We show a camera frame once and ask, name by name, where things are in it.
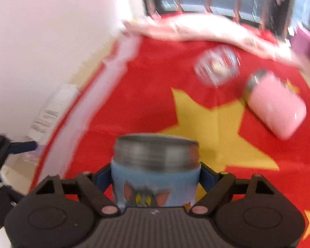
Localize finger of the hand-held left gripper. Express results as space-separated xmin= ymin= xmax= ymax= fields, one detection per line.
xmin=7 ymin=139 xmax=39 ymax=155

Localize pink blanket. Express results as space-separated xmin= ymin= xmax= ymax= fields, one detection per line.
xmin=121 ymin=14 xmax=310 ymax=71

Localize blue cartoon print cup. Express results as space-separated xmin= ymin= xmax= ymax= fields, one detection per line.
xmin=113 ymin=134 xmax=202 ymax=211

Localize pink cup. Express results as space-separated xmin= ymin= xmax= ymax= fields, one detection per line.
xmin=243 ymin=70 xmax=307 ymax=140

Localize red flag cloth yellow stars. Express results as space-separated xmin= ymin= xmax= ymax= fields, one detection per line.
xmin=31 ymin=15 xmax=310 ymax=248

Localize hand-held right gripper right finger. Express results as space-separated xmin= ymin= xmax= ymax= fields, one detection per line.
xmin=190 ymin=161 xmax=285 ymax=219

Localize purple box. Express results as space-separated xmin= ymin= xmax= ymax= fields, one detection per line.
xmin=291 ymin=27 xmax=310 ymax=68

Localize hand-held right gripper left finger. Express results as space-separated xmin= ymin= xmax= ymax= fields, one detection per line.
xmin=28 ymin=163 xmax=121 ymax=218

